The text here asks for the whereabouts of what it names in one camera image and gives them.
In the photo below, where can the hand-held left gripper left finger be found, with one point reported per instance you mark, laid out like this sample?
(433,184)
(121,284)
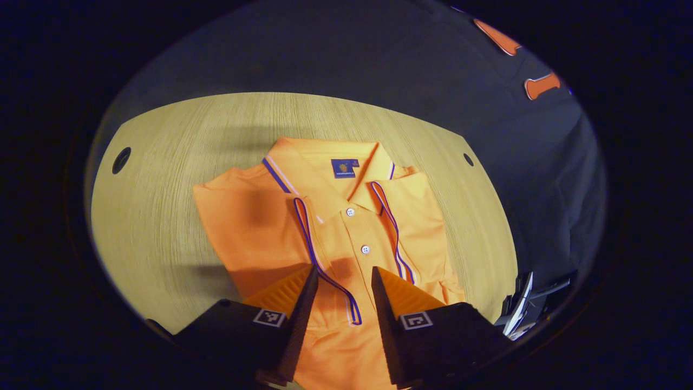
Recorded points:
(300,325)

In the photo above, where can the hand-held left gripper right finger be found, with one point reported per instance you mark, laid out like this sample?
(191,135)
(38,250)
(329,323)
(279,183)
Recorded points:
(387,330)

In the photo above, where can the orange T-shirt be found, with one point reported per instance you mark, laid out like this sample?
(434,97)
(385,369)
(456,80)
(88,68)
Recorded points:
(260,227)

